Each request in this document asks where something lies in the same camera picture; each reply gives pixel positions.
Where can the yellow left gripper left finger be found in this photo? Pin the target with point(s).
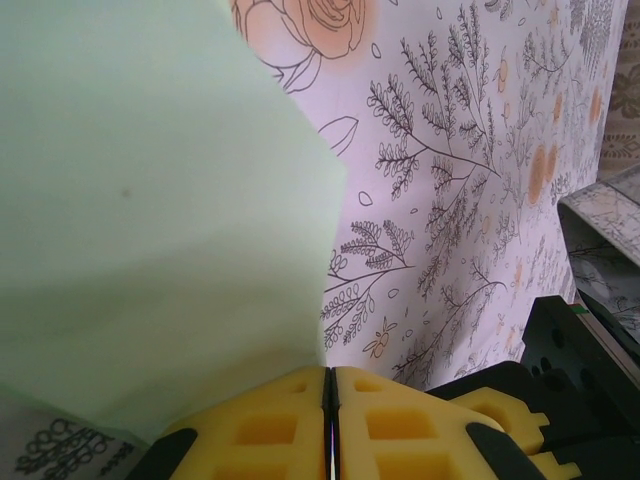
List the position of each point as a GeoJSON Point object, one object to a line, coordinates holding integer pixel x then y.
{"type": "Point", "coordinates": [270, 435]}

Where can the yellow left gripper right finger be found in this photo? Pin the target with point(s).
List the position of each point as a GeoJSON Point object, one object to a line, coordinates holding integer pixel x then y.
{"type": "Point", "coordinates": [400, 435]}

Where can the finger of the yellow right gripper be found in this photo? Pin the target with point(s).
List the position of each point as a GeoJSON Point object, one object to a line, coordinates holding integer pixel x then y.
{"type": "Point", "coordinates": [515, 420]}
{"type": "Point", "coordinates": [557, 471]}

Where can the light green paper sheet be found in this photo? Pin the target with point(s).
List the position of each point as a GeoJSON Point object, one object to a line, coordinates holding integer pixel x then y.
{"type": "Point", "coordinates": [150, 225]}

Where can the floral tablecloth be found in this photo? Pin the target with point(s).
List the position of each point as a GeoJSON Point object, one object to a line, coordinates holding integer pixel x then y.
{"type": "Point", "coordinates": [450, 200]}

